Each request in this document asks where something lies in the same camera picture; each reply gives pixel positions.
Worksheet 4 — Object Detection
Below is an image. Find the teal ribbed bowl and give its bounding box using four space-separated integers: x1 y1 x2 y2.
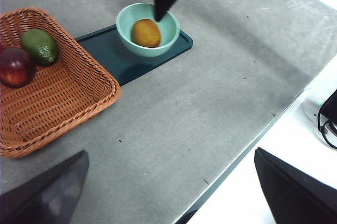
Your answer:
115 2 181 58

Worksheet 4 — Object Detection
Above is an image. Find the dark purple plum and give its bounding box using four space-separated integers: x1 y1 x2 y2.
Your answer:
0 47 36 88

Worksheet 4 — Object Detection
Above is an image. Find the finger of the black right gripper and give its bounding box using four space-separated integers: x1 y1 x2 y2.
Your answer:
153 0 188 23

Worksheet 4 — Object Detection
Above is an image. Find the brown kiwifruit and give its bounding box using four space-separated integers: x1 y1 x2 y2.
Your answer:
131 18 162 48

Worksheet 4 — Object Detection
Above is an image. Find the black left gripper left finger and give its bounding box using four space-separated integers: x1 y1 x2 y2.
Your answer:
0 149 90 224

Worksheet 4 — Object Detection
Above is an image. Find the green avocado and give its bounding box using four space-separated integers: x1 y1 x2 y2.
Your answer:
20 28 60 66

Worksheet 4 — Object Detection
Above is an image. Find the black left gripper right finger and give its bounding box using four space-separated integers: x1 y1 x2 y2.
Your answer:
254 147 337 224

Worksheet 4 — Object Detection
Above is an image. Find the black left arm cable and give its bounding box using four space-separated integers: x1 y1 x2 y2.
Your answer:
317 110 337 149

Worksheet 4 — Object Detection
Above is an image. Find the dark green rectangular tray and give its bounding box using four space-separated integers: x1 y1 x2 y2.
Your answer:
75 24 194 87

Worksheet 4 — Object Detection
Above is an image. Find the brown wicker basket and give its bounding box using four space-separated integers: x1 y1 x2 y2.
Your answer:
0 7 122 159

